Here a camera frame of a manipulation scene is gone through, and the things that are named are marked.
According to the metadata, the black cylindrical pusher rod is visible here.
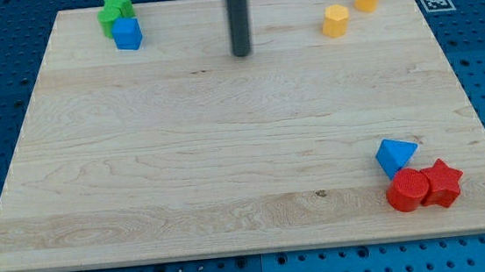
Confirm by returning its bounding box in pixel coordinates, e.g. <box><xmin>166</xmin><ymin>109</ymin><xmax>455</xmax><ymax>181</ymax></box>
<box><xmin>225</xmin><ymin>0</ymin><xmax>251</xmax><ymax>58</ymax></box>

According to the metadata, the yellow hexagon block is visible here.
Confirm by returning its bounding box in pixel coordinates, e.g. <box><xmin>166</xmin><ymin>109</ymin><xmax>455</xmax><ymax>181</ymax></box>
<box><xmin>322</xmin><ymin>4</ymin><xmax>349</xmax><ymax>38</ymax></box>

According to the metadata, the wooden board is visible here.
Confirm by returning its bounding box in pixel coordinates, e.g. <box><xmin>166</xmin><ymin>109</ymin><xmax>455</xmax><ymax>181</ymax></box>
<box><xmin>0</xmin><ymin>0</ymin><xmax>485</xmax><ymax>272</ymax></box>

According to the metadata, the blue cube block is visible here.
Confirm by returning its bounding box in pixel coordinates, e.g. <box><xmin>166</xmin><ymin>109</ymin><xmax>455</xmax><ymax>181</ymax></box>
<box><xmin>111</xmin><ymin>18</ymin><xmax>142</xmax><ymax>50</ymax></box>

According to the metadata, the green star block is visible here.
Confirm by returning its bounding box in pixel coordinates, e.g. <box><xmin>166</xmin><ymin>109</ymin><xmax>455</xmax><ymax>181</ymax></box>
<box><xmin>103</xmin><ymin>0</ymin><xmax>135</xmax><ymax>18</ymax></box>

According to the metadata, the green cylinder block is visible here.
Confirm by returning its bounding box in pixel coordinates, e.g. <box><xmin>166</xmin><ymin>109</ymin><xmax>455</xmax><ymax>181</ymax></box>
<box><xmin>96</xmin><ymin>7</ymin><xmax>122</xmax><ymax>39</ymax></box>

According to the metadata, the white fiducial marker tag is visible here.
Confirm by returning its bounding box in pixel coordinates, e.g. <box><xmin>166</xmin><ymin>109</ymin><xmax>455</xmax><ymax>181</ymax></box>
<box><xmin>419</xmin><ymin>0</ymin><xmax>456</xmax><ymax>13</ymax></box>

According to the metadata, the blue triangle block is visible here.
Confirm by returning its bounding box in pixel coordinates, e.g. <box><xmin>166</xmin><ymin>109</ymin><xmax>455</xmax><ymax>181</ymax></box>
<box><xmin>375</xmin><ymin>139</ymin><xmax>418</xmax><ymax>180</ymax></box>

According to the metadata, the red cylinder block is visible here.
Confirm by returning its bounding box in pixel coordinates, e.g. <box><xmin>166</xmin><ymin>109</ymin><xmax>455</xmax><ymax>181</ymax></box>
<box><xmin>386</xmin><ymin>168</ymin><xmax>430</xmax><ymax>212</ymax></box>

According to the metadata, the red star block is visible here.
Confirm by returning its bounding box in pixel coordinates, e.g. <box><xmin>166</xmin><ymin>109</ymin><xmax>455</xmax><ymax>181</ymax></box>
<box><xmin>420</xmin><ymin>158</ymin><xmax>463</xmax><ymax>208</ymax></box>

